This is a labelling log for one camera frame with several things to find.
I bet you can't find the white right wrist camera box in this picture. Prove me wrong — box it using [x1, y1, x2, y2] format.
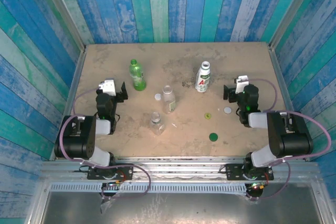
[234, 75, 249, 94]

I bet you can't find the green plastic bottle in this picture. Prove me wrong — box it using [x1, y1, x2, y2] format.
[129, 59, 147, 92]

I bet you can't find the slotted grey cable duct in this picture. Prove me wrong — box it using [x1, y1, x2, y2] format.
[49, 183, 248, 194]

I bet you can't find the tall clear plastic bottle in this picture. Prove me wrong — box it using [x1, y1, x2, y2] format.
[161, 84, 177, 115]

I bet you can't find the aluminium table side rail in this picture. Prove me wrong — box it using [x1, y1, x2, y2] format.
[49, 49, 87, 161]
[267, 42, 310, 162]

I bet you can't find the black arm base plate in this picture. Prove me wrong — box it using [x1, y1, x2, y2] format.
[87, 163, 134, 180]
[226, 163, 274, 182]

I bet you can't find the short clear plastic bottle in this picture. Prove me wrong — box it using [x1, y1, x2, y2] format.
[150, 112, 166, 136]

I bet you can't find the aluminium corner post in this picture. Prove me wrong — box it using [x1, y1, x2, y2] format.
[269, 0, 323, 49]
[36, 0, 87, 51]

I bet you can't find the aluminium rail frame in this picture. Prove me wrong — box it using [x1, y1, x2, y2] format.
[39, 155, 320, 183]

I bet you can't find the white bottle with red print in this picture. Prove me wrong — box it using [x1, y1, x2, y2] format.
[194, 61, 212, 93]

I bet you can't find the steel sheet panel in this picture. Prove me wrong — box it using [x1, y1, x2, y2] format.
[39, 191, 324, 224]

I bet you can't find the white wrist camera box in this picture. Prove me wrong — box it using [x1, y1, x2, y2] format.
[234, 75, 249, 94]
[99, 79, 117, 97]

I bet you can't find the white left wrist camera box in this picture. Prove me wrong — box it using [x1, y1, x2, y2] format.
[99, 79, 117, 97]

